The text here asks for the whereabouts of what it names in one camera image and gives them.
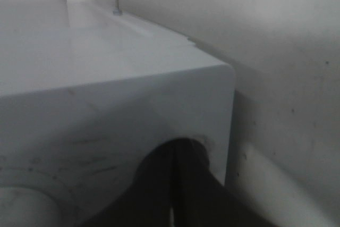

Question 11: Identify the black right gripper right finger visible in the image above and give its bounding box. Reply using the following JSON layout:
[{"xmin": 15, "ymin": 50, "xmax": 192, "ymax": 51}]
[{"xmin": 172, "ymin": 138, "xmax": 268, "ymax": 226}]

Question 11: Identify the round door release button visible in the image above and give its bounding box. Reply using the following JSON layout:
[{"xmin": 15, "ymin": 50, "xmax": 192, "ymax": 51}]
[{"xmin": 195, "ymin": 134, "xmax": 214, "ymax": 158}]

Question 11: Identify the white timer knob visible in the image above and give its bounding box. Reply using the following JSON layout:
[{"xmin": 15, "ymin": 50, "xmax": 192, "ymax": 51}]
[{"xmin": 1, "ymin": 187, "xmax": 62, "ymax": 227}]

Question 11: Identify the white microwave oven body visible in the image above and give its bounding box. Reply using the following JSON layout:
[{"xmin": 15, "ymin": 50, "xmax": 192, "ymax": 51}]
[{"xmin": 1, "ymin": 0, "xmax": 235, "ymax": 226}]

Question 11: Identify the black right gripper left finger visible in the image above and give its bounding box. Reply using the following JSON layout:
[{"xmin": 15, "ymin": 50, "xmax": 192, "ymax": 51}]
[{"xmin": 82, "ymin": 142, "xmax": 174, "ymax": 226}]

